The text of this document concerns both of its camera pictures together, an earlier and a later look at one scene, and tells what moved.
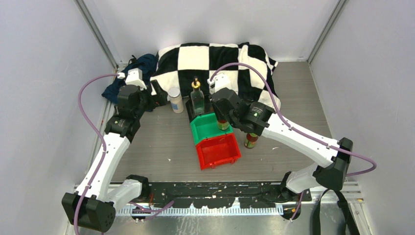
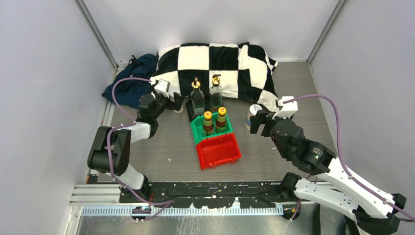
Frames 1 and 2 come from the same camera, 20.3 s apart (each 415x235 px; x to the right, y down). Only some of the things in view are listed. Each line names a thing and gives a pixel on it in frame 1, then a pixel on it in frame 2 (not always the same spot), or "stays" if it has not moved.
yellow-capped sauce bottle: x=250 y=140 -> x=208 y=126
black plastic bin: x=208 y=107 stays
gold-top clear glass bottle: x=197 y=98 stays
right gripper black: x=219 y=115 -> x=261 y=117
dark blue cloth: x=148 y=64 stays
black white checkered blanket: x=193 y=67 stays
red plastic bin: x=218 y=150 stays
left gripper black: x=159 y=99 -> x=178 y=100
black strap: x=350 y=227 stays
